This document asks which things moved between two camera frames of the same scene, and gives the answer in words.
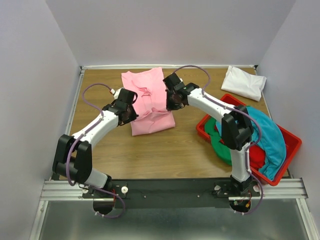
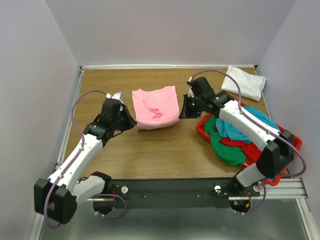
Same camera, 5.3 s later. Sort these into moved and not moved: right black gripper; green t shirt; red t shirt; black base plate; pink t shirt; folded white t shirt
Moved: pink t shirt; right black gripper
Not moved: black base plate; green t shirt; red t shirt; folded white t shirt
